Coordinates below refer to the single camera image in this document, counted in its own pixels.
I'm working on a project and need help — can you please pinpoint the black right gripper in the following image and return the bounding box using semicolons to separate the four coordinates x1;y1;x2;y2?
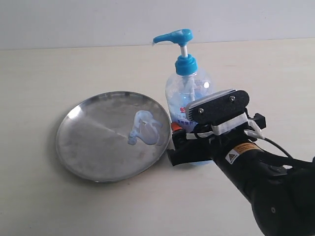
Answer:
167;112;266;166

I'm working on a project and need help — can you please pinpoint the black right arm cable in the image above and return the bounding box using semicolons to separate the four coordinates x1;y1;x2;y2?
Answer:
262;137;293;159

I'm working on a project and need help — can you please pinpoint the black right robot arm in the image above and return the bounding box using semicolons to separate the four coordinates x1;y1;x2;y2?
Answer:
167;114;315;236

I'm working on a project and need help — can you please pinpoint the blue pump lotion bottle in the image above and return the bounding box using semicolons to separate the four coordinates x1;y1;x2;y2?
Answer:
153;29;217;167

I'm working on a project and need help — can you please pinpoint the round stainless steel plate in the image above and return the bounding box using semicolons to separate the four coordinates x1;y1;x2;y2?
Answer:
56;91;171;182

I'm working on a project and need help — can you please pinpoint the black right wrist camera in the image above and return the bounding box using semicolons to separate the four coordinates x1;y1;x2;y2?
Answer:
185;89;250;124

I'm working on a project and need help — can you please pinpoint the pale blue soap blob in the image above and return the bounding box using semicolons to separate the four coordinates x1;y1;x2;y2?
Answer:
128;110;164;146

